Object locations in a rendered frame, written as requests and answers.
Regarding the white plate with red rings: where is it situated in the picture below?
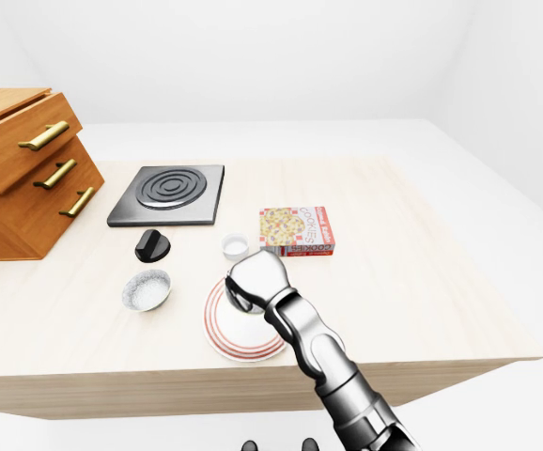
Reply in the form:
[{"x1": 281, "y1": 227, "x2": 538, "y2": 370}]
[{"x1": 203, "y1": 276, "x2": 287, "y2": 364}]

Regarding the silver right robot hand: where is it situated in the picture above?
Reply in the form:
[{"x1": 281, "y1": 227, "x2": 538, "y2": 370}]
[{"x1": 224, "y1": 249, "x2": 299, "y2": 315}]

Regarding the wooden cabinet drawer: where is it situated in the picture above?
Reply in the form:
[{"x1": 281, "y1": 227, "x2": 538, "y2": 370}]
[
  {"x1": 0, "y1": 135, "x2": 95, "y2": 225},
  {"x1": 7, "y1": 159, "x2": 106, "y2": 260}
]

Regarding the flat dark stove plate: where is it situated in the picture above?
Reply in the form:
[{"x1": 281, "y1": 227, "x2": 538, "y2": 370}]
[{"x1": 106, "y1": 164, "x2": 226, "y2": 228}]

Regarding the wooden drawer pulled open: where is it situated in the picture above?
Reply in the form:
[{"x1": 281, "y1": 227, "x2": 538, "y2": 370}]
[{"x1": 0, "y1": 92, "x2": 84, "y2": 196}]

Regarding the brass drawer handle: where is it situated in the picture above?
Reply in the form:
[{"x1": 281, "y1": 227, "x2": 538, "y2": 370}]
[
  {"x1": 58, "y1": 186, "x2": 97, "y2": 219},
  {"x1": 33, "y1": 158, "x2": 78, "y2": 191},
  {"x1": 17, "y1": 120, "x2": 70, "y2": 152}
]

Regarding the patterned black white bowl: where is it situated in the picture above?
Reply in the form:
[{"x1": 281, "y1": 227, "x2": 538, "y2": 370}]
[{"x1": 121, "y1": 269, "x2": 173, "y2": 313}]

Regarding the round black stove knob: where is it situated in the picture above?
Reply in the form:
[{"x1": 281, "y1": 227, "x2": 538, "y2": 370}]
[{"x1": 134, "y1": 228, "x2": 172, "y2": 264}]

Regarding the red cookies box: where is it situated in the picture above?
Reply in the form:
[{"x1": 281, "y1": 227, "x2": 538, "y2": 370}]
[{"x1": 258, "y1": 206, "x2": 336, "y2": 257}]

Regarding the wooden cabinet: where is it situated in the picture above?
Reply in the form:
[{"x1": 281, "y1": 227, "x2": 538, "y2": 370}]
[{"x1": 0, "y1": 87, "x2": 106, "y2": 262}]

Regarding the small white ramekin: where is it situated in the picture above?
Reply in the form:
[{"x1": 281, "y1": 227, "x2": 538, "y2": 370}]
[{"x1": 221, "y1": 232, "x2": 250, "y2": 263}]

